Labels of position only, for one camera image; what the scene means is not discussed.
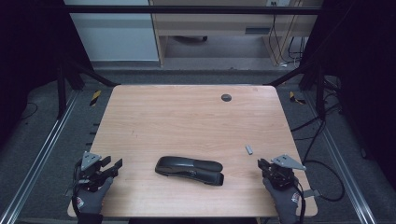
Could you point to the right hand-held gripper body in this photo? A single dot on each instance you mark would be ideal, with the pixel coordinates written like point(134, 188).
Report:
point(281, 175)

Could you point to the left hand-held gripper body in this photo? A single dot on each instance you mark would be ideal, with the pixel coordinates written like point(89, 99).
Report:
point(90, 174)

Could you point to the silver staple strip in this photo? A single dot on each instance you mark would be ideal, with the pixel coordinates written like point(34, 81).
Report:
point(249, 150)

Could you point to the black stapler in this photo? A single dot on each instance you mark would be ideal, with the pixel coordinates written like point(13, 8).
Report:
point(186, 169)

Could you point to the person's left hand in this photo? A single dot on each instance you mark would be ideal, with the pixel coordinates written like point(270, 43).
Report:
point(90, 200)

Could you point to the yellow black striped tape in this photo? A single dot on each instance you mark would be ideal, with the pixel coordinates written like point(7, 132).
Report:
point(95, 98)
point(294, 99)

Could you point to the dark round table grommet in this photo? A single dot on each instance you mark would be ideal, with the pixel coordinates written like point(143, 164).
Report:
point(226, 97)

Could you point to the white cabinet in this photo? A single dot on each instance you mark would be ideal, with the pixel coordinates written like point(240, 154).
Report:
point(115, 37)

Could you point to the black curtain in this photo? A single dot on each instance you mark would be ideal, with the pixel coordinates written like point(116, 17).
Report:
point(364, 62)
point(28, 46)

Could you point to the light wooden desk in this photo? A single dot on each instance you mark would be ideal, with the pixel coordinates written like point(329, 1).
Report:
point(218, 23)

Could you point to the aluminium floor rail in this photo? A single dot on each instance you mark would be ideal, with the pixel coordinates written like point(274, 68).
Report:
point(40, 158)
point(342, 165)

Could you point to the black frame strut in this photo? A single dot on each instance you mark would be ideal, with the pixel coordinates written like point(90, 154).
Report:
point(320, 93)
point(61, 93)

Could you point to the black horizontal frame bar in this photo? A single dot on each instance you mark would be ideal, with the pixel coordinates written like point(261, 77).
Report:
point(186, 9)

